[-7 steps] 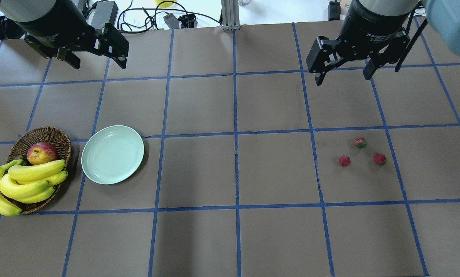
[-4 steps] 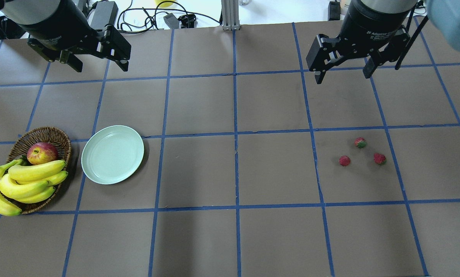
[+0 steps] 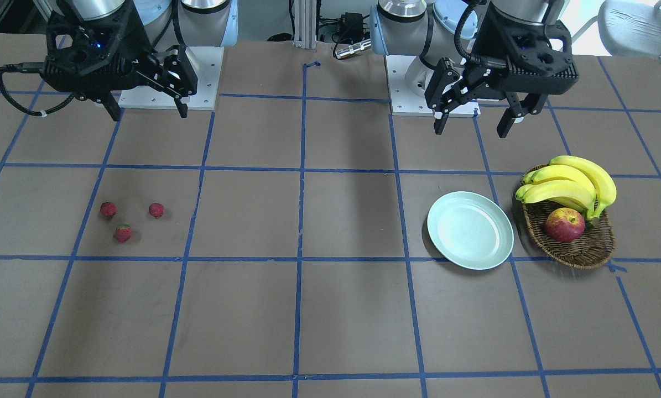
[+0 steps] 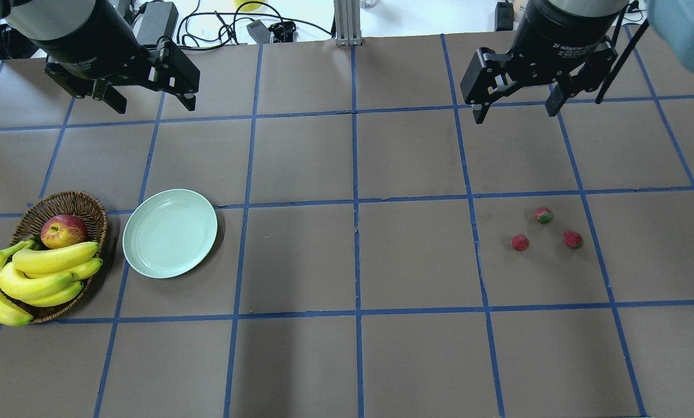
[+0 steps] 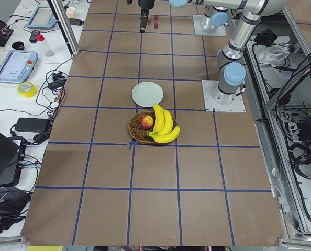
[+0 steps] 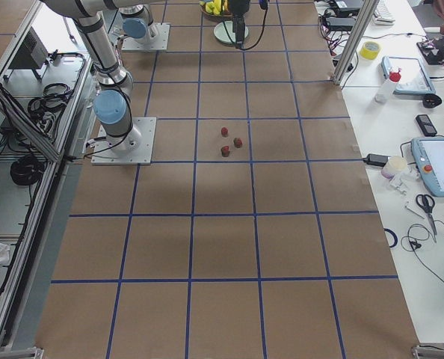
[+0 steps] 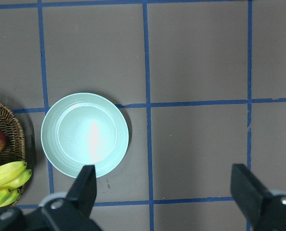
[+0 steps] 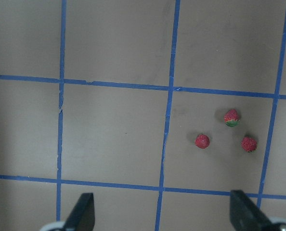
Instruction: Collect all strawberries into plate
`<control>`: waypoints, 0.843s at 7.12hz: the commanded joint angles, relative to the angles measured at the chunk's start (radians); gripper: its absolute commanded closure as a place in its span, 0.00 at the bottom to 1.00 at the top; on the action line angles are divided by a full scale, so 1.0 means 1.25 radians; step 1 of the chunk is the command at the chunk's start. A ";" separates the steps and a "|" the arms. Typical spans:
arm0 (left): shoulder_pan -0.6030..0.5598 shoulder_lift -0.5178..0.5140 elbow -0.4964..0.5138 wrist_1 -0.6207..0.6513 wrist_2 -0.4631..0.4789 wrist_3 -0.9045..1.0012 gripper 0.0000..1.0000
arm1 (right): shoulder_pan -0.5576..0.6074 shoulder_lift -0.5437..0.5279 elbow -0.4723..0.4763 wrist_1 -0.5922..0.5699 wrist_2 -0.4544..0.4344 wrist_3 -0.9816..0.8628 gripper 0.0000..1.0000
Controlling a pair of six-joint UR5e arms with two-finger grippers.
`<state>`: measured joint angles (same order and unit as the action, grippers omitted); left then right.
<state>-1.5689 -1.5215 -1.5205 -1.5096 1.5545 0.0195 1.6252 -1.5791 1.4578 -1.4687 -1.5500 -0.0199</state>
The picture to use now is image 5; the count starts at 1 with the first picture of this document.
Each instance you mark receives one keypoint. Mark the aluminium frame post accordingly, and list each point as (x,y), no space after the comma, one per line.
(65,27)

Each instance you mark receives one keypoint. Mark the blue teach pendant near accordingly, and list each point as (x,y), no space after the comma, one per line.
(17,66)

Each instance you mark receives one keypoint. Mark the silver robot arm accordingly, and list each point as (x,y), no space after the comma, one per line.
(232,73)
(210,10)

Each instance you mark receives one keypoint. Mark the clear bottle red cap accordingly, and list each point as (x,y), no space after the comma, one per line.
(44,45)

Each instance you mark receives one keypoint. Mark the crumpled white cloth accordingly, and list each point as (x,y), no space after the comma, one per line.
(275,55)

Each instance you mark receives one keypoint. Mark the blue teach pendant far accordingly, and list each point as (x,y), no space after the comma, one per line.
(42,18)

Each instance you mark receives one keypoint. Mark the black power adapter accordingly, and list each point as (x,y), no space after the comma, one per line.
(31,125)

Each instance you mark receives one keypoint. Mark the blue teach pendant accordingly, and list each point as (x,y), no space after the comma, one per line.
(42,18)
(17,66)

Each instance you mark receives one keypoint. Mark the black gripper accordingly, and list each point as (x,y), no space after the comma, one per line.
(144,4)

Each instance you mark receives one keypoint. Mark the red apple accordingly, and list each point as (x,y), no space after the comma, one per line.
(146,122)

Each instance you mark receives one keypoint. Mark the black laptop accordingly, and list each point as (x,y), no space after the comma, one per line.
(12,151)

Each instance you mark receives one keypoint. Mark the paper cup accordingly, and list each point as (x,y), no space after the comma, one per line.
(71,11)

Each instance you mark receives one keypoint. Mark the woven wicker basket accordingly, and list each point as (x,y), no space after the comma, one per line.
(137,132)

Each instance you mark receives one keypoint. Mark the yellow banana bunch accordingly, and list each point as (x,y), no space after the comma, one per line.
(163,131)

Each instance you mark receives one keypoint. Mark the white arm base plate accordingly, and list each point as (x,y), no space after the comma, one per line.
(216,101)

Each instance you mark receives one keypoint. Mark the yellow tape roll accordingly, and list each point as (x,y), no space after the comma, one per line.
(27,89)

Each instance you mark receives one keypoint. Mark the light green plate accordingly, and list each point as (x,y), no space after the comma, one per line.
(146,94)

